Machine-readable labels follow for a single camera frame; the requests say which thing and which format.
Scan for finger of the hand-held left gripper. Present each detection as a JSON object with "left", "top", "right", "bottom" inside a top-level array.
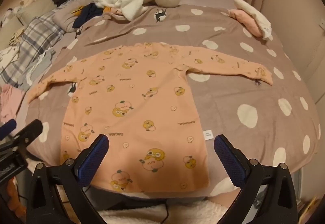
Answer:
[
  {"left": 0, "top": 119, "right": 17, "bottom": 141},
  {"left": 0, "top": 120, "right": 43, "bottom": 154}
]

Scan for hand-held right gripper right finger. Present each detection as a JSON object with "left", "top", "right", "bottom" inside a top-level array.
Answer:
[{"left": 214, "top": 134, "right": 300, "bottom": 224}]

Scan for small orange cloth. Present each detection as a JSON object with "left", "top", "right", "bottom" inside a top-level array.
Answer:
[{"left": 103, "top": 6, "right": 123, "bottom": 15}]

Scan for grey plaid cloth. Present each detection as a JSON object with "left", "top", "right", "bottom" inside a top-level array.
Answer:
[{"left": 0, "top": 0, "right": 79, "bottom": 90}]

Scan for brown spotted blanket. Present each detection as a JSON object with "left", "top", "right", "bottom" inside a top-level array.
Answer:
[{"left": 24, "top": 0, "right": 321, "bottom": 198}]

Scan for pink printed long-sleeve shirt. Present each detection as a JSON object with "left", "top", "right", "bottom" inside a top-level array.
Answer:
[{"left": 25, "top": 42, "right": 274, "bottom": 193}]

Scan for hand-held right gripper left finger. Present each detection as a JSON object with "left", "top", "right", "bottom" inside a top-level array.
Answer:
[{"left": 25, "top": 134, "right": 109, "bottom": 224}]

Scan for navy cloth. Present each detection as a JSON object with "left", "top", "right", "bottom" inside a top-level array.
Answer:
[{"left": 72, "top": 3, "right": 106, "bottom": 29}]

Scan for black cable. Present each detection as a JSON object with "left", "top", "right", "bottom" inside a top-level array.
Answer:
[{"left": 162, "top": 202, "right": 171, "bottom": 224}]

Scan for light pink cloth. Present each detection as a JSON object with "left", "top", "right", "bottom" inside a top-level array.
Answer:
[{"left": 0, "top": 84, "right": 26, "bottom": 123}]

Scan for grey brown pillow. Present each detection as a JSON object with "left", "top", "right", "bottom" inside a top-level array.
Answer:
[{"left": 15, "top": 0, "right": 72, "bottom": 24}]

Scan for pink and white folded clothes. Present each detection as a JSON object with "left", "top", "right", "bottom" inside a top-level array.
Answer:
[{"left": 234, "top": 0, "right": 273, "bottom": 40}]

